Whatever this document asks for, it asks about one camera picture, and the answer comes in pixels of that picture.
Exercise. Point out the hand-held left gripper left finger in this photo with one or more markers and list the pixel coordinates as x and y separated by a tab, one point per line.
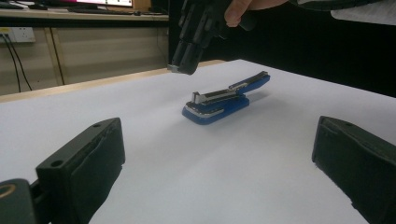
93	161

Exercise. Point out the white cloth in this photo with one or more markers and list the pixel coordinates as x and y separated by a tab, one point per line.
367	14

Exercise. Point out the black keyboard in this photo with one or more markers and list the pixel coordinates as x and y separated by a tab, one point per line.
99	11

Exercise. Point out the blue stapler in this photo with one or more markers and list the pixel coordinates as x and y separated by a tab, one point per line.
218	107

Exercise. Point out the white wall socket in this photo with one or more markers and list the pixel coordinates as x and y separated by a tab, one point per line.
19	34

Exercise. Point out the computer monitor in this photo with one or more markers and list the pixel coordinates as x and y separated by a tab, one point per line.
102	2

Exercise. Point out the black computer mouse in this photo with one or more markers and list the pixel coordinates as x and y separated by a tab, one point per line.
138	13

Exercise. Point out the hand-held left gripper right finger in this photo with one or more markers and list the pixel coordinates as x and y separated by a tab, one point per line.
358	165

